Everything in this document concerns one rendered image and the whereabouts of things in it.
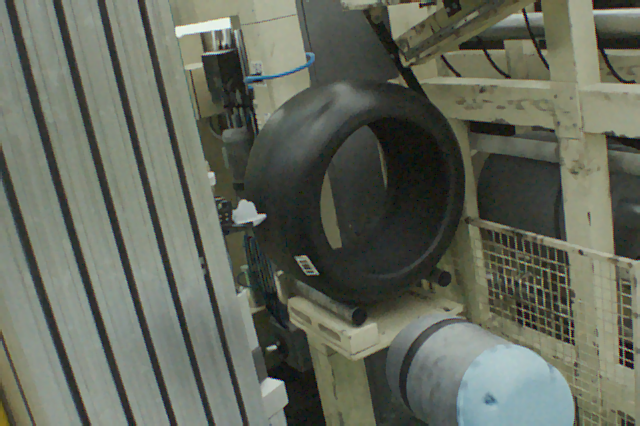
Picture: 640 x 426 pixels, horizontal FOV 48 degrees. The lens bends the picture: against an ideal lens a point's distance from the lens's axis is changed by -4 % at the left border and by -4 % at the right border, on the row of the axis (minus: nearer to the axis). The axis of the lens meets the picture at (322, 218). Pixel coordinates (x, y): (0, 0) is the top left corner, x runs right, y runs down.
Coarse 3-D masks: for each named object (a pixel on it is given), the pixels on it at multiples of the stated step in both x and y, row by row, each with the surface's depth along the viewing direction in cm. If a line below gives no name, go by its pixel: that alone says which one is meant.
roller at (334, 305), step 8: (296, 280) 218; (296, 288) 217; (304, 288) 213; (312, 288) 210; (312, 296) 208; (320, 296) 205; (320, 304) 206; (328, 304) 201; (336, 304) 198; (344, 304) 195; (352, 304) 194; (336, 312) 198; (344, 312) 194; (352, 312) 191; (360, 312) 191; (352, 320) 191; (360, 320) 191
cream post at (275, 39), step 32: (256, 0) 201; (288, 0) 206; (256, 32) 206; (288, 32) 208; (288, 64) 210; (256, 96) 219; (288, 96) 211; (320, 352) 237; (320, 384) 246; (352, 384) 240; (352, 416) 243
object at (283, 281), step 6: (276, 276) 218; (282, 276) 218; (288, 276) 219; (276, 282) 219; (282, 282) 218; (288, 282) 219; (282, 288) 218; (288, 288) 219; (282, 294) 219; (288, 294) 220; (294, 294) 221; (300, 294) 222; (282, 300) 219
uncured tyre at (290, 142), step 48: (336, 96) 181; (384, 96) 183; (288, 144) 179; (336, 144) 178; (384, 144) 219; (432, 144) 211; (288, 192) 177; (432, 192) 216; (288, 240) 181; (384, 240) 223; (432, 240) 199; (336, 288) 188; (384, 288) 193
